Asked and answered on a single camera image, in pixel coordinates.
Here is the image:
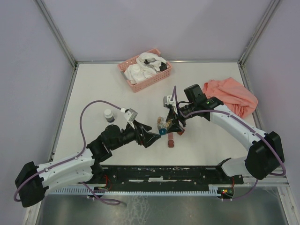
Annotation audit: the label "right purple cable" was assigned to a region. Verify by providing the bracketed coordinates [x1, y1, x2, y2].
[172, 85, 287, 202]

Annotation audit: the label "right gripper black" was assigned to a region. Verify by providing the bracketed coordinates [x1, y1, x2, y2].
[165, 102, 197, 133]

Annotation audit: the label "pink shirt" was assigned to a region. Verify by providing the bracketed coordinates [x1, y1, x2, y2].
[202, 77, 258, 119]

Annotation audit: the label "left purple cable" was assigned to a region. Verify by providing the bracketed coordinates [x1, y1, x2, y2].
[13, 100, 128, 206]

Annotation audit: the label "glass pill bottle yellow pills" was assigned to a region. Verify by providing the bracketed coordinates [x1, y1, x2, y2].
[157, 117, 169, 129]

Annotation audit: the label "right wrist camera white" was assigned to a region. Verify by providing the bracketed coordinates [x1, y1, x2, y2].
[163, 95, 178, 114]

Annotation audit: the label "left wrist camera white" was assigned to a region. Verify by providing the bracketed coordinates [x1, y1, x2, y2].
[120, 107, 138, 129]

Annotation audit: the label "teal pill box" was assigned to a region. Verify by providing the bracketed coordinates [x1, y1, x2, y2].
[158, 128, 166, 135]

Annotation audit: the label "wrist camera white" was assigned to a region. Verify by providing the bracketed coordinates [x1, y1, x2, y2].
[120, 107, 138, 129]
[163, 95, 178, 114]

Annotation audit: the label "white cable duct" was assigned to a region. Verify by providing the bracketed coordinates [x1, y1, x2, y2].
[50, 186, 221, 197]

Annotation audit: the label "white bottle cap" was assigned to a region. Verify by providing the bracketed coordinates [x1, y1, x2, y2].
[104, 109, 115, 123]

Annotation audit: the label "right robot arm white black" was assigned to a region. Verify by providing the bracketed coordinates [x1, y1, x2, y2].
[163, 84, 286, 183]

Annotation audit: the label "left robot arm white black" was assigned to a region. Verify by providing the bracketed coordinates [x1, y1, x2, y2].
[14, 121, 161, 208]

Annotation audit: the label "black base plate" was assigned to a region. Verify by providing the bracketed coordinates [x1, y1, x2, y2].
[87, 165, 244, 192]

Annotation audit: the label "purple cable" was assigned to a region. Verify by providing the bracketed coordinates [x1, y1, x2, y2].
[13, 100, 128, 206]
[172, 85, 287, 202]

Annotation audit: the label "white cloth in basket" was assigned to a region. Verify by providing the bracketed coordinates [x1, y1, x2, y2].
[124, 52, 170, 85]

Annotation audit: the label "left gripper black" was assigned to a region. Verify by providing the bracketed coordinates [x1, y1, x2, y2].
[110, 120, 161, 150]

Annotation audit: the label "pink plastic basket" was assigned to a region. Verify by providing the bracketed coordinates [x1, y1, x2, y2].
[118, 48, 172, 93]

